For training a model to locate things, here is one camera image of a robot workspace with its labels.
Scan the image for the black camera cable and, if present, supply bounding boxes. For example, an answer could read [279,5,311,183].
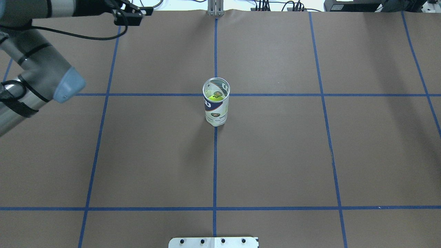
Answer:
[0,7,130,41]

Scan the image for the white camera stand base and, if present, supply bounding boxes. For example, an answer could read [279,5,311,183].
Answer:
[168,237,259,248]

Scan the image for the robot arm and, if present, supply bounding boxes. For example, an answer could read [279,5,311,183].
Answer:
[1,0,121,136]

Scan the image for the aluminium frame post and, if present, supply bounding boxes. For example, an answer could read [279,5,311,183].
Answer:
[207,0,225,17]

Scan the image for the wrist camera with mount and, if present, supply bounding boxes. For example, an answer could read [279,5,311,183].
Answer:
[112,0,154,26]

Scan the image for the tennis ball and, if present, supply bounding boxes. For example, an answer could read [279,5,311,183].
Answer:
[208,94,225,102]

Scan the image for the Wilson tennis ball can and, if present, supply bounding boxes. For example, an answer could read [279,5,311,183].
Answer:
[202,77,230,127]

